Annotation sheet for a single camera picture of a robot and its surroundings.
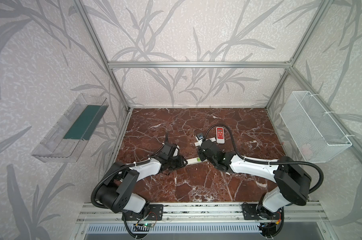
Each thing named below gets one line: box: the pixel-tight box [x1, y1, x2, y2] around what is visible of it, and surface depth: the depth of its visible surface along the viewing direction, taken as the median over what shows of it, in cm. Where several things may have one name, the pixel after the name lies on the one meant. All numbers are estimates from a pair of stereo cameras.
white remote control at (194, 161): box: [186, 157, 208, 166], surface depth 92 cm
